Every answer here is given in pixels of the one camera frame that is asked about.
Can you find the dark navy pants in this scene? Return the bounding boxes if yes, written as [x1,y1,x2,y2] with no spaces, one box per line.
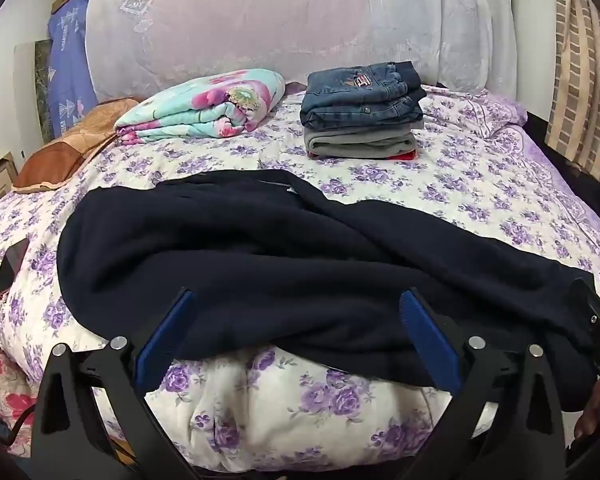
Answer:
[56,170,596,411]

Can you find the person right hand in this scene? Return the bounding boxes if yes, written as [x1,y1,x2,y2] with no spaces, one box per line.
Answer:
[573,379,600,440]

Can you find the beige striped curtain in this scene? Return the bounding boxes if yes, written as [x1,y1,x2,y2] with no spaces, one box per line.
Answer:
[545,0,600,182]

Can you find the black smartphone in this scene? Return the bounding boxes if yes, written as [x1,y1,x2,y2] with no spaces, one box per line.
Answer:
[0,238,29,300]

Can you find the purple floral bedspread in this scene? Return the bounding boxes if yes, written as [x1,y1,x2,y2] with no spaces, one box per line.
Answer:
[0,88,600,479]

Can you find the folded red garment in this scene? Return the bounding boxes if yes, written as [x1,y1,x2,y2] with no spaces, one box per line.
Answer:
[308,150,418,162]

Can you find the folded grey pants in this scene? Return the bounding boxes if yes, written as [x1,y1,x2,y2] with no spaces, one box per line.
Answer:
[303,124,417,159]

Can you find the folded blue jeans lower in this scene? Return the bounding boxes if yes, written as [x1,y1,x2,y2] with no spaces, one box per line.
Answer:
[300,88,426,131]

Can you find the folded blue jeans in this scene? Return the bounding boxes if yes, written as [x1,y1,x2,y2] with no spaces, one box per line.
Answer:
[302,61,426,110]
[300,88,426,131]

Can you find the brown orange pillow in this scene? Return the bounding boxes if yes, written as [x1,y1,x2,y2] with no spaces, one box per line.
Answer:
[12,98,138,194]

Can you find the folded blue jeans top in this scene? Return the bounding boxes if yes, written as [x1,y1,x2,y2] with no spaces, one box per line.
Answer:
[302,61,426,110]

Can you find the blue patterned pillow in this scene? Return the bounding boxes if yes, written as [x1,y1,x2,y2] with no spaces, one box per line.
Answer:
[47,0,97,138]

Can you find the folded floral turquoise blanket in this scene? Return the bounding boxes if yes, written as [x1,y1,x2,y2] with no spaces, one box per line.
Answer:
[114,68,285,144]

